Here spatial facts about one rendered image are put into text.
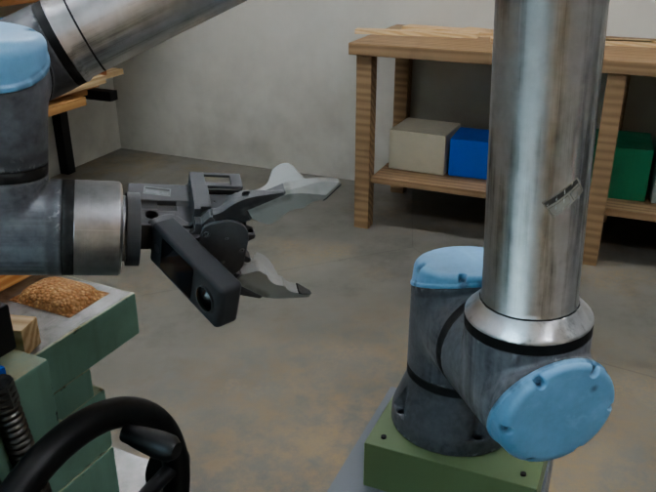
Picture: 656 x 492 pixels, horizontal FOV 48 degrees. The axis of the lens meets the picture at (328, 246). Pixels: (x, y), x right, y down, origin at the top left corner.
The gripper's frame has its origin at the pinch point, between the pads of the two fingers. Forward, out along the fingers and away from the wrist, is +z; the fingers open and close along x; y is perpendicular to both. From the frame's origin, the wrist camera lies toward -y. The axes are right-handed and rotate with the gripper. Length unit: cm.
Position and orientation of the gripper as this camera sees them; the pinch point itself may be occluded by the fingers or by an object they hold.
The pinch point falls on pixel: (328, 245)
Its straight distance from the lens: 75.8
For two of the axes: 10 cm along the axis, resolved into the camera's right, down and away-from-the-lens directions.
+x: -2.1, 7.6, 6.2
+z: 9.5, 0.1, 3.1
